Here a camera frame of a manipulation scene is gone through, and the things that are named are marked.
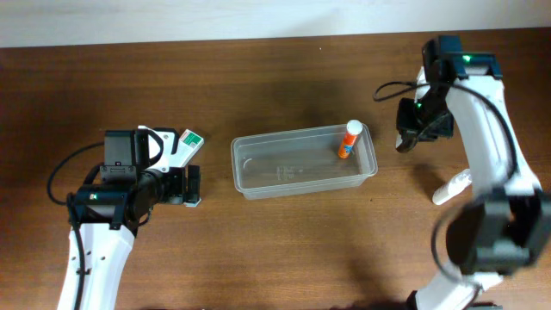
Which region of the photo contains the white squeeze tube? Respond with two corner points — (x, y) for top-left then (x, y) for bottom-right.
(432, 169), (472, 205)

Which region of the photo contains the orange white-capped tube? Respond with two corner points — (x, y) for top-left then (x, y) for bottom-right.
(337, 120), (363, 159)

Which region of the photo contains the clear plastic container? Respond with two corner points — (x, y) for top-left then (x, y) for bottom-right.
(231, 124), (378, 200)

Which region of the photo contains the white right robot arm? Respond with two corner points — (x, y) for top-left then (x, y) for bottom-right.
(396, 35), (550, 309)

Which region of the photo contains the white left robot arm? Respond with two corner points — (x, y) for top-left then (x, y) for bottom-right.
(57, 164), (201, 309)

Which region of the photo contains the white green medicine box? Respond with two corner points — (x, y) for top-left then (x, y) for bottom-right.
(169, 129), (204, 168)

